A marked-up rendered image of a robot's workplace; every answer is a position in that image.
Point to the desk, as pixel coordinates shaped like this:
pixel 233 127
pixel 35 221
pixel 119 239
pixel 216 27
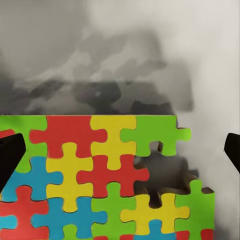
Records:
pixel 135 57

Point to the jigsaw puzzle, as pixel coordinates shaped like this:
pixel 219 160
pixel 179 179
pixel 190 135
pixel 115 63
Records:
pixel 76 181

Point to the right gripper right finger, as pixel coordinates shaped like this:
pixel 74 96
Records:
pixel 232 149

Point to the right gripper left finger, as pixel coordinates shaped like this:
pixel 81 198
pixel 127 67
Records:
pixel 12 149

